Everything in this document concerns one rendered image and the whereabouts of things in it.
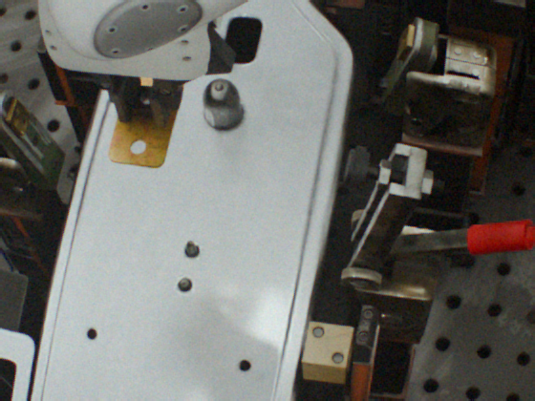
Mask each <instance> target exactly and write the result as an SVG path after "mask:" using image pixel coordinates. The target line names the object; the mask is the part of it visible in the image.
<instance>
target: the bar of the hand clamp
mask: <svg viewBox="0 0 535 401"><path fill-rule="evenodd" d="M426 154H427V152H426V150H424V149H420V148H417V147H411V146H406V145H402V144H396V145H395V147H394V149H393V152H392V154H391V156H390V158H389V160H385V159H383V160H382V161H381V163H380V165H379V166H378V165H374V164H370V163H369V161H370V153H368V152H367V148H366V147H363V146H359V145H356V147H355V150H354V149H352V150H351V151H350V154H349V158H348V162H347V167H346V172H345V178H344V184H348V189H349V190H354V191H357V190H358V187H363V185H364V182H365V179H372V180H376V186H375V188H374V191H373V193H372V194H371V197H370V200H369V202H368V204H367V206H366V208H365V210H364V212H363V214H362V216H361V218H360V220H359V222H358V224H357V226H356V228H355V230H354V232H353V236H352V243H354V244H355V242H356V241H357V240H361V239H362V240H361V242H360V244H359V246H358V248H357V249H356V251H355V253H354V255H353V257H352V259H351V261H350V263H349V265H347V267H362V268H368V269H371V270H374V271H375V272H378V270H379V268H381V267H382V266H383V264H384V263H385V261H386V259H387V258H388V256H389V253H390V252H391V250H392V248H393V247H394V245H395V243H396V241H397V239H398V238H399V236H400V234H401V233H402V231H403V229H404V228H405V226H406V224H407V223H408V221H409V220H410V217H411V215H412V214H413V212H414V210H415V209H416V207H417V205H418V203H419V201H420V199H424V200H428V198H429V196H430V195H431V194H433V195H437V196H442V194H443V190H444V185H445V182H444V181H443V180H438V179H433V172H432V171H431V170H428V169H425V166H426V162H425V160H426ZM362 236H363V238H362Z"/></svg>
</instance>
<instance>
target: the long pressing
mask: <svg viewBox="0 0 535 401"><path fill-rule="evenodd" d="M237 18H245V19H252V20H259V21H260V22H261V23H262V25H263V29H262V32H261V37H260V41H259V45H258V49H257V53H256V57H255V58H254V59H253V60H252V61H250V62H248V63H234V64H233V68H232V72H231V73H229V74H213V75H208V76H205V75H203V76H201V77H199V78H197V79H195V80H192V81H190V82H187V83H185V84H184V88H183V94H182V104H181V107H180V109H179V110H178V111H177V115H176V120H175V124H174V128H173V132H172V136H171V139H170V144H169V148H168V152H167V156H166V160H165V163H164V165H163V166H162V167H160V168H148V167H142V166H137V165H130V164H125V165H124V164H118V163H113V162H112V161H110V159H109V157H108V150H109V146H110V143H111V139H112V135H113V132H114V128H115V124H116V121H117V117H118V115H117V113H116V107H115V104H114V103H111V102H110V98H109V96H108V94H107V91H105V90H101V89H100V90H99V92H98V95H97V99H96V105H95V108H94V111H93V115H92V118H91V121H90V125H89V129H88V132H87V136H86V138H85V142H84V146H83V149H82V153H81V157H80V160H79V163H78V166H77V169H76V173H75V179H74V183H73V186H72V190H71V194H70V200H69V204H68V207H67V210H66V214H65V217H64V223H63V227H62V231H61V234H60V238H59V244H58V248H57V251H56V258H55V262H54V264H53V274H52V277H51V283H50V287H49V293H48V297H47V300H46V301H47V303H46V305H45V309H44V310H45V313H44V315H43V323H42V325H41V331H40V334H39V335H40V338H39V341H38V347H37V353H36V356H35V357H36V359H35V362H34V368H33V375H32V385H31V390H30V397H29V401H296V399H297V393H298V390H299V386H300V384H301V380H302V374H303V365H302V359H303V354H304V349H305V344H306V339H307V334H308V329H309V324H310V322H312V320H313V314H314V310H315V305H316V304H317V299H318V293H319V288H320V283H321V278H322V272H323V266H324V261H325V256H326V250H327V245H328V239H329V235H330V228H331V223H332V218H333V213H334V207H335V203H336V196H337V191H338V185H339V181H340V175H341V170H342V163H343V157H344V153H345V148H344V147H346V146H345V142H346V136H347V132H348V126H349V121H350V115H351V110H352V105H353V95H354V90H355V86H354V84H355V81H356V75H357V57H356V53H355V51H354V50H353V46H352V44H351V43H350V42H349V41H348V40H347V38H346V37H345V36H344V35H343V34H342V32H341V31H340V30H339V29H338V28H337V27H336V26H335V25H334V24H333V23H332V21H331V20H330V19H329V18H328V17H327V16H326V14H324V13H323V12H322V11H321V10H320V9H319V8H318V7H317V6H316V5H315V4H314V3H313V2H312V1H311V0H249V1H248V2H246V3H244V4H243V5H240V6H238V7H237V8H235V9H233V10H232V11H230V12H228V13H227V14H225V15H223V19H222V21H221V27H220V28H219V29H215V31H216V32H217V33H218V34H219V35H220V37H222V38H223V39H224V40H226V37H227V33H228V28H229V24H230V23H231V22H232V21H233V20H234V19H237ZM215 78H225V79H228V80H229V81H231V82H232V83H233V84H234V85H235V86H236V88H237V89H238V91H239V94H240V98H241V103H242V107H243V116H242V119H241V120H240V122H239V123H238V124H237V126H234V127H233V128H231V129H228V130H217V129H213V128H212V127H211V126H209V125H208V124H207V122H206V121H205V118H204V111H203V91H204V88H205V87H206V85H207V84H208V83H209V82H210V81H211V80H213V79H215ZM188 241H191V242H193V243H195V244H196V245H197V246H198V247H199V248H200V253H199V255H198V256H197V257H195V258H190V257H188V256H187V255H186V254H185V250H186V246H185V244H186V243H187V242H188ZM182 279H188V280H190V281H191V282H192V287H191V289H190V290H189V291H186V292H182V291H180V290H179V289H178V283H179V281H180V280H182ZM89 329H94V330H95V331H96V333H97V337H96V339H95V340H90V339H89V338H88V337H87V333H88V330H89ZM244 360H247V361H249V362H250V364H251V368H250V369H249V370H247V371H243V370H241V369H240V368H239V365H240V363H241V362H242V361H244Z"/></svg>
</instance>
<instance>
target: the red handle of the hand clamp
mask: <svg viewBox="0 0 535 401"><path fill-rule="evenodd" d="M361 240H362V239H361ZM361 240H357V241H356V242H355V246H354V252H353V254H354V253H355V251H356V249H357V248H358V246H359V244H360V242H361ZM534 243H535V225H533V224H532V221H530V220H525V221H514V222H496V223H486V224H475V225H471V226H470V227H469V228H463V229H453V230H451V231H442V232H430V233H419V234H408V235H400V236H399V238H398V239H397V241H396V243H395V245H394V247H393V248H392V250H391V252H390V253H389V256H388V258H387V259H386V261H385V262H388V261H392V260H401V259H415V258H429V257H440V256H441V255H455V254H468V253H470V254H471V255H472V256H479V255H480V254H492V253H504V252H517V251H519V250H529V249H532V247H533V246H534Z"/></svg>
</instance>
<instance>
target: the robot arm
mask: <svg viewBox="0 0 535 401"><path fill-rule="evenodd" d="M248 1H249V0H39V3H38V6H39V10H38V11H39V15H40V16H39V18H40V25H41V28H42V29H41V31H42V33H43V35H42V36H43V38H44V43H45V44H46V50H45V55H47V56H48V57H50V58H51V59H52V60H53V62H54V63H55V64H56V66H60V67H61V68H64V69H69V70H73V71H82V72H84V73H88V74H90V75H92V76H93V77H94V81H95V83H96V85H97V87H98V88H99V89H101V90H105V91H107V94H108V96H109V98H110V102H111V103H114V104H115V107H116V113H117V115H118V119H119V121H120V122H123V123H127V122H130V121H131V119H132V115H133V112H134V111H133V108H132V105H133V104H134V100H135V97H136V93H137V90H138V86H140V85H141V80H140V78H141V77H146V78H151V77H153V78H152V80H153V82H152V86H151V90H150V94H149V102H150V104H151V105H150V107H151V111H152V114H153V117H154V120H155V123H156V125H158V126H159V127H161V128H166V125H167V121H168V118H169V117H170V114H171V110H172V111H178V110H179V109H180V107H181V104H182V94H183V87H182V85H183V84H185V83H187V82H190V81H192V80H195V79H197V78H199V77H201V76H203V75H205V76H208V75H213V74H229V73H231V72H232V68H233V64H234V60H235V55H236V53H235V52H234V50H233V49H232V48H230V47H229V45H228V44H227V43H226V42H225V40H224V39H223V38H222V37H220V35H219V34H218V33H217V32H216V31H215V29H219V28H220V27H221V21H222V19H223V15H225V14H227V13H228V12H230V11H232V10H233V9H235V8H237V7H238V6H240V5H243V4H244V3H246V2H248Z"/></svg>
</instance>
